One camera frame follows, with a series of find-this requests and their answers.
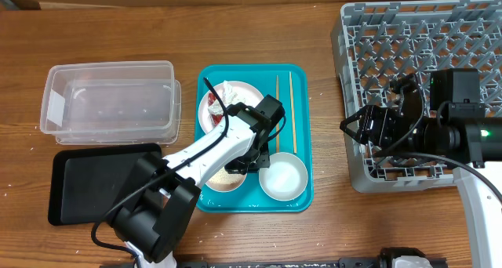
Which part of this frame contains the small pink rice bowl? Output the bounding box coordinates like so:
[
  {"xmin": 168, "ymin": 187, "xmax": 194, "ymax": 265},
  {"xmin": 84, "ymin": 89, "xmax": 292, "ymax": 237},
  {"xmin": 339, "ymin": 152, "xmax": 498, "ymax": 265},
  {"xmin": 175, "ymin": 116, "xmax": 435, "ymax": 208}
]
[{"xmin": 206, "ymin": 168, "xmax": 246, "ymax": 193}]

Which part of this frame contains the right wooden chopstick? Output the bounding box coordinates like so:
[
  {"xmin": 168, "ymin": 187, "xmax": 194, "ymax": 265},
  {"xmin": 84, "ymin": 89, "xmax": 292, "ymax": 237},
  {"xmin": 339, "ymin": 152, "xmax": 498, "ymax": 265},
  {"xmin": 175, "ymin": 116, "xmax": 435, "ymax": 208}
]
[{"xmin": 289, "ymin": 71, "xmax": 297, "ymax": 154}]

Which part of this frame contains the large pink plate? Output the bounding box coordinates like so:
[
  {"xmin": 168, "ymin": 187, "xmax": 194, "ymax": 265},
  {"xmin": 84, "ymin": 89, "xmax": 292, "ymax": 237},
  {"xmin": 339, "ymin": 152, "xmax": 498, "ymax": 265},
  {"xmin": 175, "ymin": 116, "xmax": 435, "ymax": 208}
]
[{"xmin": 198, "ymin": 81, "xmax": 264, "ymax": 134}]

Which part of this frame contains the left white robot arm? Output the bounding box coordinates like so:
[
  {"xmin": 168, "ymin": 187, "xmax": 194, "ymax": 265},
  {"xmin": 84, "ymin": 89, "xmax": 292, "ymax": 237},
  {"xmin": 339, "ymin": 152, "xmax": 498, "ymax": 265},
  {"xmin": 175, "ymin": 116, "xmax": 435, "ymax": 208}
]
[{"xmin": 104, "ymin": 95, "xmax": 286, "ymax": 267}]

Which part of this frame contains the wooden chopstick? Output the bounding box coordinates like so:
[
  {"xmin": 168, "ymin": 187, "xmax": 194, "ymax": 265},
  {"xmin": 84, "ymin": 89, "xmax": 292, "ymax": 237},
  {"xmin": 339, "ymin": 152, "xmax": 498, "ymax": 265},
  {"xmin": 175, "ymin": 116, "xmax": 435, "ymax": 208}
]
[
  {"xmin": 275, "ymin": 75, "xmax": 280, "ymax": 153},
  {"xmin": 289, "ymin": 71, "xmax": 297, "ymax": 154}
]

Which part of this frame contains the black rail at table edge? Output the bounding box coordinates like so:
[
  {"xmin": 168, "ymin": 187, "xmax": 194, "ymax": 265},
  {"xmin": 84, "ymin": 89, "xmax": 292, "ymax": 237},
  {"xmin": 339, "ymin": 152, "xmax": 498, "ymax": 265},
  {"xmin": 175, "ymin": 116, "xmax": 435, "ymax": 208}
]
[{"xmin": 101, "ymin": 246, "xmax": 448, "ymax": 268}]

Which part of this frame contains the crumpled white tissue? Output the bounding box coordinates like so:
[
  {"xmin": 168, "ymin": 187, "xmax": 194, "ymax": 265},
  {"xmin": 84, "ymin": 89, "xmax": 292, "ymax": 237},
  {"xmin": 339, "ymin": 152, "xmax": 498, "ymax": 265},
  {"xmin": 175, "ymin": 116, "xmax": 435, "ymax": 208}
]
[{"xmin": 217, "ymin": 81, "xmax": 246, "ymax": 107}]

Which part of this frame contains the black tray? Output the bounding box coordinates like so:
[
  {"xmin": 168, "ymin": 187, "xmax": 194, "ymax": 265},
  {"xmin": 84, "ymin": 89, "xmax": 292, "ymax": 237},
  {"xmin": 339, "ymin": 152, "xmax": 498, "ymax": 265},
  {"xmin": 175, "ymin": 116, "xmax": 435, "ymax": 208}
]
[{"xmin": 48, "ymin": 143, "xmax": 162, "ymax": 226}]

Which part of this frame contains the teal plastic tray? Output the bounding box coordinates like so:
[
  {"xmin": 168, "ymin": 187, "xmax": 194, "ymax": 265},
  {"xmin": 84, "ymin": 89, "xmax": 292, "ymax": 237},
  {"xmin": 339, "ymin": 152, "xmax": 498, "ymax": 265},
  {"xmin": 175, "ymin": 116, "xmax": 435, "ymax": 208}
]
[{"xmin": 195, "ymin": 63, "xmax": 314, "ymax": 213}]

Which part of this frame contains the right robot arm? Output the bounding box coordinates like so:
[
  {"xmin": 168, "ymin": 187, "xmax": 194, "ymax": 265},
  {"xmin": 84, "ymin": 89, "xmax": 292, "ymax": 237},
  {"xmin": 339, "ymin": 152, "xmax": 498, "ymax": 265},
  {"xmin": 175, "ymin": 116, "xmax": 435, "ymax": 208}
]
[{"xmin": 340, "ymin": 68, "xmax": 501, "ymax": 267}]

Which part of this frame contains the left wooden chopstick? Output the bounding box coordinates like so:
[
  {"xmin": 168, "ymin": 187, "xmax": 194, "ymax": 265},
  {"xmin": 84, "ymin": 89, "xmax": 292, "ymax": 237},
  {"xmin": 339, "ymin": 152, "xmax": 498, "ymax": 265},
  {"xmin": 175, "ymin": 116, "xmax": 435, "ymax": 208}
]
[{"xmin": 275, "ymin": 75, "xmax": 280, "ymax": 153}]

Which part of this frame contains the clear plastic bin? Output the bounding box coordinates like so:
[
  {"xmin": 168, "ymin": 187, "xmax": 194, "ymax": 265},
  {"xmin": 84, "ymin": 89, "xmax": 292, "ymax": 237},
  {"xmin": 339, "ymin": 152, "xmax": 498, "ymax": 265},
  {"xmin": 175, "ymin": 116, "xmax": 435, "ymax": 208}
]
[{"xmin": 39, "ymin": 60, "xmax": 181, "ymax": 145}]

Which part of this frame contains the red foil snack wrapper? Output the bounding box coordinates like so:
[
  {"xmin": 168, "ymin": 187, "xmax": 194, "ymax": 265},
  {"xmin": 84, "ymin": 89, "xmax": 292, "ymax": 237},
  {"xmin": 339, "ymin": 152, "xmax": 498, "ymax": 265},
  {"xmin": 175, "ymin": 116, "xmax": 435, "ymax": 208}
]
[{"xmin": 207, "ymin": 92, "xmax": 224, "ymax": 127}]

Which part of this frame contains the grey dishwasher rack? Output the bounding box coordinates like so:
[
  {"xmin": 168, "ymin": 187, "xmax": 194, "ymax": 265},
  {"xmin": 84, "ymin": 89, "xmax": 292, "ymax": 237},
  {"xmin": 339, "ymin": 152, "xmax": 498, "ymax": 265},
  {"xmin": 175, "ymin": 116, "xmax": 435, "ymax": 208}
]
[{"xmin": 331, "ymin": 0, "xmax": 501, "ymax": 193}]

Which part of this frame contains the grey bowl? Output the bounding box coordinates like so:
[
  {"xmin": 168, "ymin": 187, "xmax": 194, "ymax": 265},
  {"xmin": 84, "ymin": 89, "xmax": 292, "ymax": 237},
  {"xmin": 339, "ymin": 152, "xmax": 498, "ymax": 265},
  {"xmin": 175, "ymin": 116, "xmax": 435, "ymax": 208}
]
[{"xmin": 258, "ymin": 152, "xmax": 309, "ymax": 201}]

